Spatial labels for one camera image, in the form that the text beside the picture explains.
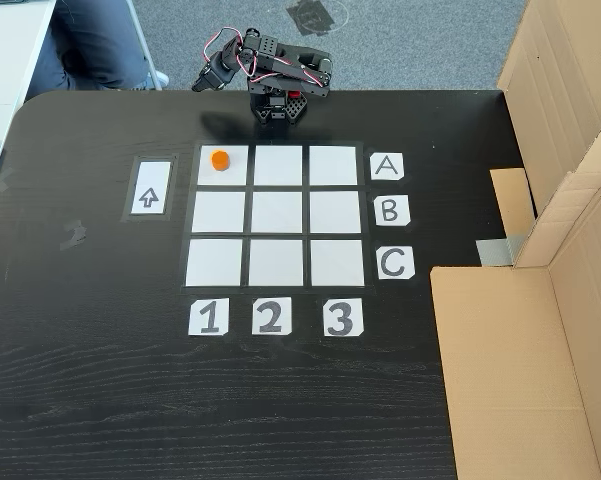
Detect white nine-square grid sheet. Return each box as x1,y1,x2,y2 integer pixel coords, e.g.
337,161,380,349
181,141,375,293

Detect black tape patch on floor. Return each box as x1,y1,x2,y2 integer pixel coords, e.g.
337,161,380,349
285,0,350,39

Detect person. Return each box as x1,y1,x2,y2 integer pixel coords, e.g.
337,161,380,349
26,0,172,93

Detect white arrow paper sheet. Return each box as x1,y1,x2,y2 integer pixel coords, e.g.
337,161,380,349
129,159,174,217

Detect paper label letter A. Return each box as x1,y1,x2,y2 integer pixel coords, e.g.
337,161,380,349
369,152,406,182

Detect white table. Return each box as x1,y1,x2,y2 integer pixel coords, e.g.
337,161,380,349
0,0,57,140

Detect clear tape scraps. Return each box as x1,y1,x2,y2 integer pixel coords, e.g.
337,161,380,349
61,219,89,252

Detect paper label letter B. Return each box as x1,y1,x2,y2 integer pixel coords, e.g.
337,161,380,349
374,195,412,227

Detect paper label number 1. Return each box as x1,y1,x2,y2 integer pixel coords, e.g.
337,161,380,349
188,298,230,337

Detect paper label number 2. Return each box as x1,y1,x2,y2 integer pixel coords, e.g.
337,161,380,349
251,296,293,336

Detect paper label letter C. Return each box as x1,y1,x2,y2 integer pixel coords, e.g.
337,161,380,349
376,245,416,281

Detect paper label number 3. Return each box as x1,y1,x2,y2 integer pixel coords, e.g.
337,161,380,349
323,298,365,337

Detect red and white servo cable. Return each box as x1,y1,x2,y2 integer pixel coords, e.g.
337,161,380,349
202,28,327,87

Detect grey duct tape strip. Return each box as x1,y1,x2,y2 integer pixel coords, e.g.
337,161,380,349
475,234,527,267

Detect brown cardboard box wall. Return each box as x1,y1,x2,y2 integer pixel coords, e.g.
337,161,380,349
488,0,601,266
429,169,601,480

